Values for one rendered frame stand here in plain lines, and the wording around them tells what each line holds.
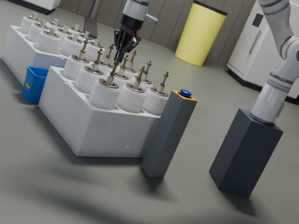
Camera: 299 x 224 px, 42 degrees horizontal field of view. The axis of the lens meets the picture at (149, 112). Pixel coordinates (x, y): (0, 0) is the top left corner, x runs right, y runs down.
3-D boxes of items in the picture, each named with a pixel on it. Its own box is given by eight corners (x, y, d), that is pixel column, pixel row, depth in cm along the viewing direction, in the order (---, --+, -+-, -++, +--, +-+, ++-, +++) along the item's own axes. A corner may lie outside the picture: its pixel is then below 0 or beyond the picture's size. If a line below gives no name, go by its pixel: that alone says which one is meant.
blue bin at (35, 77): (79, 98, 188) (87, 76, 184) (90, 109, 180) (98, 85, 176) (18, 91, 168) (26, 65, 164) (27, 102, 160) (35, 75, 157)
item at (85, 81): (67, 116, 144) (82, 71, 139) (65, 106, 152) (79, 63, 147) (92, 122, 148) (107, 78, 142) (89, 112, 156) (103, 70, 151)
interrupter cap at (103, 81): (101, 86, 132) (102, 84, 131) (95, 78, 138) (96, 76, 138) (121, 91, 135) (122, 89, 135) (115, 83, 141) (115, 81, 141)
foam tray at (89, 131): (115, 114, 186) (127, 79, 181) (161, 158, 158) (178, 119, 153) (37, 106, 161) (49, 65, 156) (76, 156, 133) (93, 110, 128)
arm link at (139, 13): (157, 26, 131) (164, 8, 129) (131, 18, 124) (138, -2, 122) (143, 18, 137) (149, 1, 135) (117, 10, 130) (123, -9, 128)
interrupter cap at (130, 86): (145, 90, 148) (146, 89, 148) (143, 95, 141) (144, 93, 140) (127, 83, 148) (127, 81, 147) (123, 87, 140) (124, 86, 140)
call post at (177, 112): (153, 166, 149) (185, 93, 140) (164, 177, 144) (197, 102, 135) (139, 166, 144) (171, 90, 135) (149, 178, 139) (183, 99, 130)
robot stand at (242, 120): (237, 179, 168) (268, 118, 160) (249, 198, 155) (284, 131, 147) (208, 170, 165) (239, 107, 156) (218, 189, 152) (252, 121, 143)
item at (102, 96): (82, 133, 135) (99, 86, 130) (76, 121, 143) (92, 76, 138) (107, 138, 140) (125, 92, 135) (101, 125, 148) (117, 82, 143)
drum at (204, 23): (199, 62, 454) (221, 10, 436) (208, 70, 417) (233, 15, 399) (168, 50, 445) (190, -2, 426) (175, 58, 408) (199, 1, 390)
